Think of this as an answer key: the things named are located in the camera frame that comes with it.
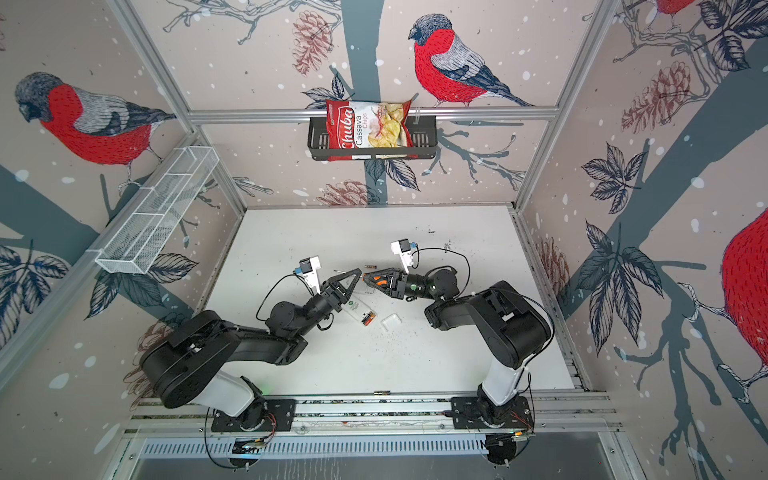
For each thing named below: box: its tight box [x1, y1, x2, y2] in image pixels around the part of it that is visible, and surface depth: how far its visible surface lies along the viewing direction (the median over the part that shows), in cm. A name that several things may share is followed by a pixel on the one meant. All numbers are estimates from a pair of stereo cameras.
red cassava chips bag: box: [325, 99, 418, 161], surface depth 89 cm
